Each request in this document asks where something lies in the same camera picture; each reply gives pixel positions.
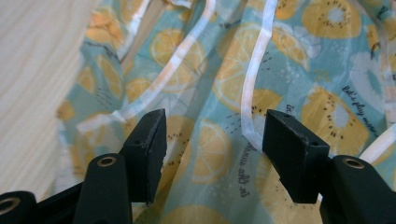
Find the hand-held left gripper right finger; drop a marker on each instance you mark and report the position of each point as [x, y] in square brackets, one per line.
[295, 155]

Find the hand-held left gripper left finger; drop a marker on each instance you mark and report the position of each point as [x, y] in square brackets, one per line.
[144, 155]

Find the teal fruit print apron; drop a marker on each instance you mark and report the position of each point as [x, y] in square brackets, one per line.
[280, 62]

